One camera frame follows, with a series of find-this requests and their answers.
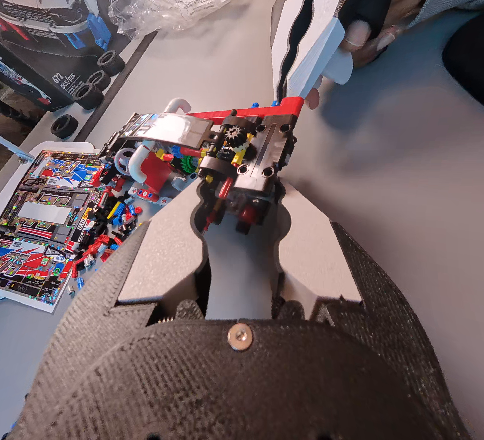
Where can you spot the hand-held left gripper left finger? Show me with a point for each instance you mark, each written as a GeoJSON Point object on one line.
{"type": "Point", "coordinates": [158, 254]}

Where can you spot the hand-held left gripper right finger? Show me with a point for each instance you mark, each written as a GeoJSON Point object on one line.
{"type": "Point", "coordinates": [321, 258]}

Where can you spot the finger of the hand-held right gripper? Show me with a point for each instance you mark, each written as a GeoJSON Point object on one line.
{"type": "Point", "coordinates": [325, 4]}
{"type": "Point", "coordinates": [281, 31]}

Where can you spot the lego car model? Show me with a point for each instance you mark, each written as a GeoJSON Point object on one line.
{"type": "Point", "coordinates": [264, 152]}

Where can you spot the black rubber lego tyre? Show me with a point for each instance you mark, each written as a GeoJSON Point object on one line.
{"type": "Point", "coordinates": [110, 62]}
{"type": "Point", "coordinates": [64, 126]}
{"type": "Point", "coordinates": [87, 95]}
{"type": "Point", "coordinates": [98, 79]}

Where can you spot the black lego set box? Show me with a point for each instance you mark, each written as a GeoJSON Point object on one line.
{"type": "Point", "coordinates": [56, 50]}

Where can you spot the pile of mixed coloured pieces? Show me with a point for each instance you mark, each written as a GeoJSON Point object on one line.
{"type": "Point", "coordinates": [117, 216]}

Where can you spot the holographic sticker sheet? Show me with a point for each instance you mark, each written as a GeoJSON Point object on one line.
{"type": "Point", "coordinates": [45, 213]}

